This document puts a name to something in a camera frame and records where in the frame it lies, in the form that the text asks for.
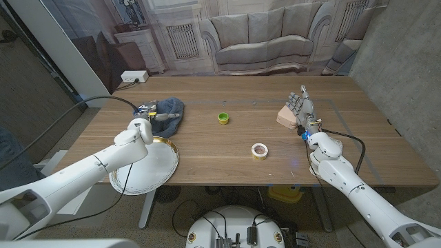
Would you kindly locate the printed sofa room backdrop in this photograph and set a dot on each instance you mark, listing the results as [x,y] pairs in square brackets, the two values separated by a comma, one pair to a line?
[262,38]

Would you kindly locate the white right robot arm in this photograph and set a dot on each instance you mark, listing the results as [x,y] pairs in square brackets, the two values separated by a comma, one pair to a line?
[372,206]

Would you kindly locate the white robot chest cover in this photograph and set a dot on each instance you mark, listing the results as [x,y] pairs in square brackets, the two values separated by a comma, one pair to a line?
[69,244]

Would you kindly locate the small yellow green cup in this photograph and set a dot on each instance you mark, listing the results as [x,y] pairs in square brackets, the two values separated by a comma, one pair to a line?
[223,118]

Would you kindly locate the black round floor object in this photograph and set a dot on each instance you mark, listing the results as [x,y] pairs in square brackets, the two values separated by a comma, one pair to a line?
[167,194]

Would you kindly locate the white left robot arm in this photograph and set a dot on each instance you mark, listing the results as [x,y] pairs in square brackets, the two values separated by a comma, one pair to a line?
[79,175]

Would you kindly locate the grey table leg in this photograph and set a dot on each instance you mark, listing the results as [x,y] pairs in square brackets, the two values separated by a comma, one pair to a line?
[324,213]
[146,213]

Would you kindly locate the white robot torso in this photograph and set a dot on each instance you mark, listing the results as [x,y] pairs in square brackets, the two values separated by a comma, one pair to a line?
[234,220]

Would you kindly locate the white tape roll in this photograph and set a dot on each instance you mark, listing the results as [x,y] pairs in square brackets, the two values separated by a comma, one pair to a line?
[259,156]

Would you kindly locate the gold-rimmed white paper plate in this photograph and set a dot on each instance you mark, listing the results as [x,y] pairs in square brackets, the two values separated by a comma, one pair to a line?
[155,168]

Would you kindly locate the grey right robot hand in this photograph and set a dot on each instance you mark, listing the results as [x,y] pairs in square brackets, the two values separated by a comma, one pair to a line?
[306,112]

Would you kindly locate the white paper napkin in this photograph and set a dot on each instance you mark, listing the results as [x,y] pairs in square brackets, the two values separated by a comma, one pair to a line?
[313,170]

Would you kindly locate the yellow floor object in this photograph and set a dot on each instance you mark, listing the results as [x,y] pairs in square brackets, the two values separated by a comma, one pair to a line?
[284,194]

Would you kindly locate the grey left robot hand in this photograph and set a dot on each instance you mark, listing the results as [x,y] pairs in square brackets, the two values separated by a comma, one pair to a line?
[148,110]

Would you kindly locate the blue terry towel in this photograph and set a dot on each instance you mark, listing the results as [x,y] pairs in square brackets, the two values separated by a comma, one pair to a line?
[170,106]

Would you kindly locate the white power strip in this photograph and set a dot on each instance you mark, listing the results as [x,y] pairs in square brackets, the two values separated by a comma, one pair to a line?
[134,75]

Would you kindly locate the person in blue jeans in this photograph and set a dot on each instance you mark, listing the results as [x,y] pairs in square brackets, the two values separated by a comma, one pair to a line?
[13,162]

